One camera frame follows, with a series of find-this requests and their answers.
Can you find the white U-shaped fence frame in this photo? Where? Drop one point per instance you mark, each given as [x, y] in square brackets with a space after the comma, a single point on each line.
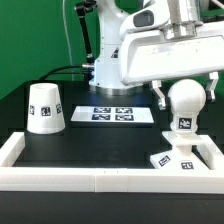
[14, 178]

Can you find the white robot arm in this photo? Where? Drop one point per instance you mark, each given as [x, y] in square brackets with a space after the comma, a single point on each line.
[106, 74]

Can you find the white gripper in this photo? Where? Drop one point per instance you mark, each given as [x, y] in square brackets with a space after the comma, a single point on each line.
[157, 46]

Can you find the white lamp bulb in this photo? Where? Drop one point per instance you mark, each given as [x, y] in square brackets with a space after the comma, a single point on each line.
[187, 98]

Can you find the white lamp base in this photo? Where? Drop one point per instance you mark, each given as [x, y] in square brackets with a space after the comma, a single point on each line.
[180, 157]

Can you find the white marker plate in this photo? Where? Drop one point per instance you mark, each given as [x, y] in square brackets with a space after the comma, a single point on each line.
[112, 114]

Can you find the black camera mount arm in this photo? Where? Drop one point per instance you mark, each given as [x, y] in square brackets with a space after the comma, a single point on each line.
[82, 8]

